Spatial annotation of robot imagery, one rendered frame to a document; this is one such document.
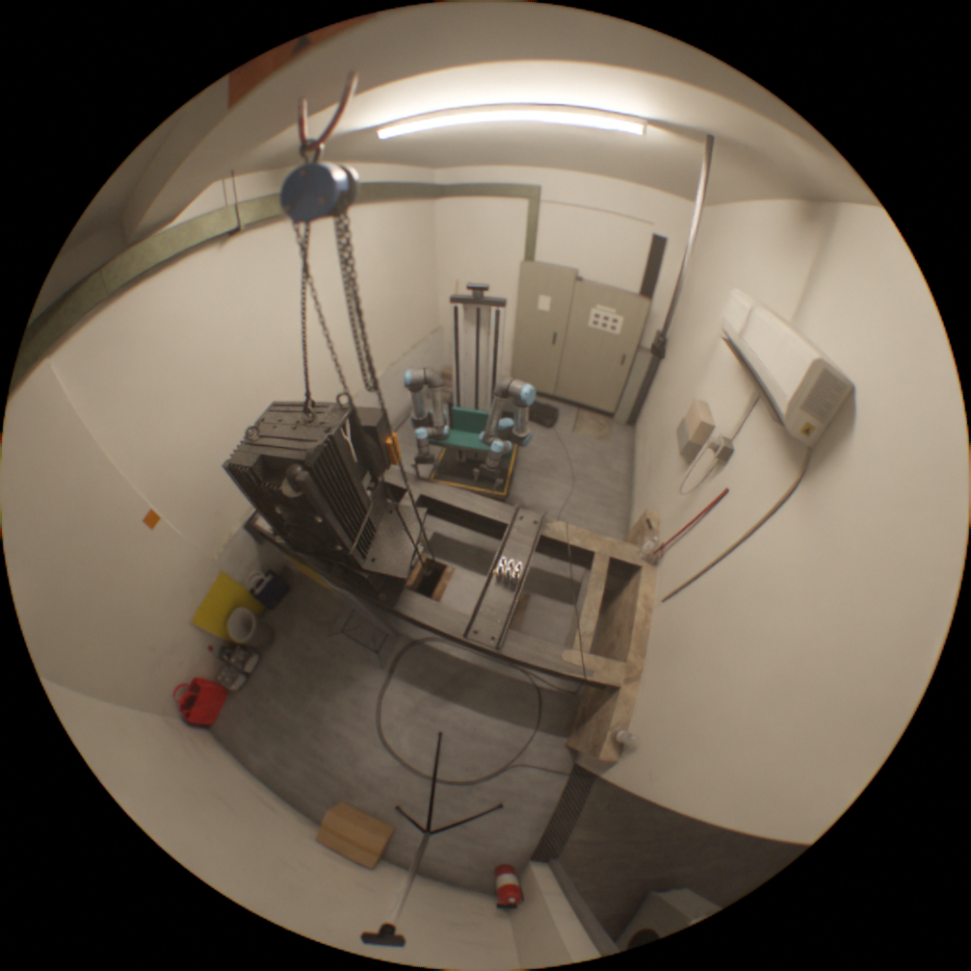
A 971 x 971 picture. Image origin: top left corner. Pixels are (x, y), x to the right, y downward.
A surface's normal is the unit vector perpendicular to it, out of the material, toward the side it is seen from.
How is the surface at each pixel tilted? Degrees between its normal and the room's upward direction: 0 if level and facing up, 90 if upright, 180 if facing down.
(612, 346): 90
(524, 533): 0
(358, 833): 0
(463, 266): 90
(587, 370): 90
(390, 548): 0
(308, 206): 92
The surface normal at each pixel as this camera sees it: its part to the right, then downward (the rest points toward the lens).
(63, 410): 0.93, 0.30
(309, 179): -0.06, 0.80
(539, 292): -0.36, 0.72
